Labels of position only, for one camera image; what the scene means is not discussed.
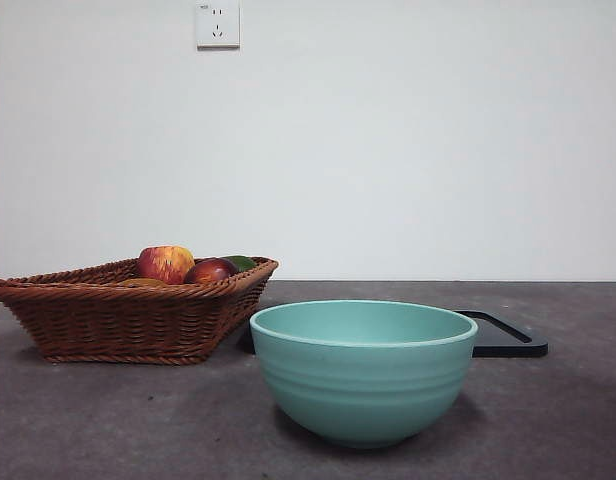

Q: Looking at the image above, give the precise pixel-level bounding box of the green fruit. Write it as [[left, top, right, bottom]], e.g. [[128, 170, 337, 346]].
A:
[[222, 254, 258, 274]]

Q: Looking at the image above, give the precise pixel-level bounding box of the teal ceramic bowl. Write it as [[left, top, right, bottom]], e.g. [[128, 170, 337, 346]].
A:
[[249, 299, 479, 450]]

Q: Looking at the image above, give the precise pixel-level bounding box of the dark green rectangular tray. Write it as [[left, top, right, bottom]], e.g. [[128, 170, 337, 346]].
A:
[[240, 309, 549, 359]]

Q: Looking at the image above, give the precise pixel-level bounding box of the dark red round fruit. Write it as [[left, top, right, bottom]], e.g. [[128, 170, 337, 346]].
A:
[[183, 257, 239, 284]]

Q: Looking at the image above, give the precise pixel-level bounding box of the brown wicker basket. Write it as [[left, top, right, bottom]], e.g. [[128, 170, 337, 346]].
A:
[[0, 255, 279, 365]]

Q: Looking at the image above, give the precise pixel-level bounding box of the white wall socket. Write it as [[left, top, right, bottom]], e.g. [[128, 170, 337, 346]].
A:
[[196, 0, 241, 50]]

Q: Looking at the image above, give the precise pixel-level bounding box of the red yellow streaked apple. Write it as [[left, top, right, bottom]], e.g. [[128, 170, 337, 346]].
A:
[[136, 244, 196, 285]]

